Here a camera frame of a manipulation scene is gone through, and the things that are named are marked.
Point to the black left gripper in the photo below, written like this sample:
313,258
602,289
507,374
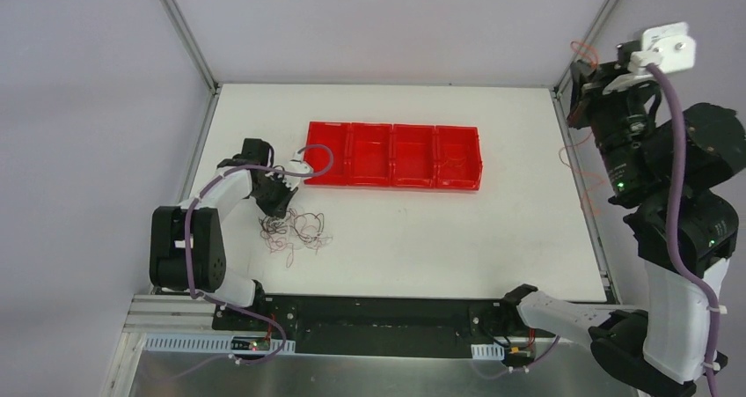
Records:
275,197

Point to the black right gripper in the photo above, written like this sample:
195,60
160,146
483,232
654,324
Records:
591,92

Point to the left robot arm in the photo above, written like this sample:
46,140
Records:
187,252

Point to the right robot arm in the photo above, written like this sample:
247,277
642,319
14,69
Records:
663,162

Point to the red bin far left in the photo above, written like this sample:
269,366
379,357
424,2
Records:
333,135

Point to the red bin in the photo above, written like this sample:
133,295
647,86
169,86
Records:
413,161
458,158
333,135
370,155

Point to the red bin far right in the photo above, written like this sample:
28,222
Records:
458,158

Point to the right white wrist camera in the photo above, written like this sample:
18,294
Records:
669,47

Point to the aluminium frame rail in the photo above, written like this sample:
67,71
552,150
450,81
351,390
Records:
175,318

